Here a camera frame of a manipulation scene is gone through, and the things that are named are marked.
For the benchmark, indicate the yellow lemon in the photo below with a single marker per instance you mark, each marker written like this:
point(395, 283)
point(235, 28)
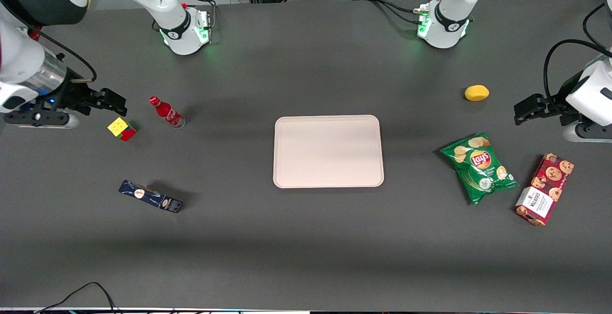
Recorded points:
point(476, 93)

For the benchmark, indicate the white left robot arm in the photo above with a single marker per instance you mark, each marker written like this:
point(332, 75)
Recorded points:
point(447, 32)

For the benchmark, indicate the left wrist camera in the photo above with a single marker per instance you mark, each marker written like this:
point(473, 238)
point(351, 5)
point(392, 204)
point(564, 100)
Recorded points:
point(590, 133)

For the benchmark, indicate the beige plastic tray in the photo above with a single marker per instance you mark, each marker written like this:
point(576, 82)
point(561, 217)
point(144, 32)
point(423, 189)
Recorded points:
point(328, 151)

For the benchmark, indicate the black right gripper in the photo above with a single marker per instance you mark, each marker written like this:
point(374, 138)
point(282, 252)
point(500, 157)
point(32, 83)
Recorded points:
point(75, 95)

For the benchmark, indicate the dark blue snack box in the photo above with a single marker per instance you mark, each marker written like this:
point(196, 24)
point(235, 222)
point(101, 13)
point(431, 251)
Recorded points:
point(150, 197)

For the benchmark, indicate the red Walkers cookie box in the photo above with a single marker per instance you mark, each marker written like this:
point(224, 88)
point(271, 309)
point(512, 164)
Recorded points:
point(545, 189)

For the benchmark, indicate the multicoloured puzzle cube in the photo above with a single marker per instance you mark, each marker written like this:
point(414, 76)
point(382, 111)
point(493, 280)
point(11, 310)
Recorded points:
point(120, 128)

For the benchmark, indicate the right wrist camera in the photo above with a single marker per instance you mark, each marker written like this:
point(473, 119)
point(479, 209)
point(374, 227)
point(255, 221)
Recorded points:
point(43, 119)

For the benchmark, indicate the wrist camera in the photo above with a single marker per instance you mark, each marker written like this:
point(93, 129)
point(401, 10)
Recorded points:
point(590, 133)
point(43, 119)

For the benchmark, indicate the red coke bottle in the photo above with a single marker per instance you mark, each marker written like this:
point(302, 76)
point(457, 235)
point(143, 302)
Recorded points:
point(168, 112)

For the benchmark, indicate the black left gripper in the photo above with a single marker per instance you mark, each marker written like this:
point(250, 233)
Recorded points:
point(556, 102)

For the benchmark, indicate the green Lay's chips bag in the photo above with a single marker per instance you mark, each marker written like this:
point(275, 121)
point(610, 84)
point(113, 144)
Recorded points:
point(478, 168)

